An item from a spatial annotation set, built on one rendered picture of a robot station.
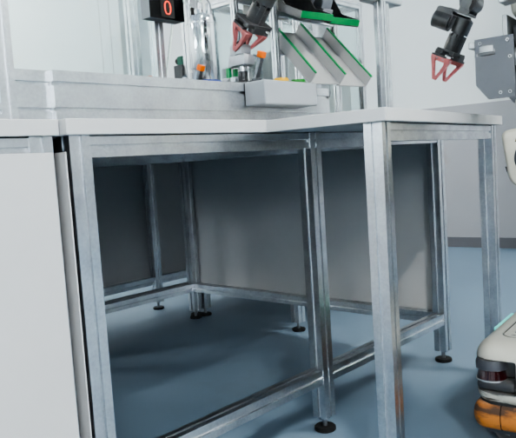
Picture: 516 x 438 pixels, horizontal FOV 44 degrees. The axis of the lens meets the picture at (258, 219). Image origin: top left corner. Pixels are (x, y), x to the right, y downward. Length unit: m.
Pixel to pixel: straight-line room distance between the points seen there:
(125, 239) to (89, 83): 2.14
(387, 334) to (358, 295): 1.14
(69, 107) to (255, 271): 1.80
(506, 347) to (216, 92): 0.95
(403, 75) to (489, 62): 3.60
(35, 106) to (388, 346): 0.91
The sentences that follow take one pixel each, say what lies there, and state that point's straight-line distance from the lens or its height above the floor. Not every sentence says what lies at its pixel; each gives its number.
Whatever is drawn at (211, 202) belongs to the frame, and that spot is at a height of 0.58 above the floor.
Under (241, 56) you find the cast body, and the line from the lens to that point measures 1.89.
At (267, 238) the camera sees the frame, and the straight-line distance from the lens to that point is 2.88.
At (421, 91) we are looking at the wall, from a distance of 5.35.
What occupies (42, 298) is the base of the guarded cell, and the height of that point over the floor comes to 0.54.
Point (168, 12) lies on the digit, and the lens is 1.88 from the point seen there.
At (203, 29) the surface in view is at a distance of 2.88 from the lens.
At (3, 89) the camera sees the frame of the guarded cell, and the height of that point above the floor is 0.91.
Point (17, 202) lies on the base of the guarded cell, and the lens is 1.19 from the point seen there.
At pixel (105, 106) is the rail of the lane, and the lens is 1.37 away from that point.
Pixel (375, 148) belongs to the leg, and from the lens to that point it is 1.45.
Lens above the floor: 0.76
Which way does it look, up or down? 5 degrees down
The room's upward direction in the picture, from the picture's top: 4 degrees counter-clockwise
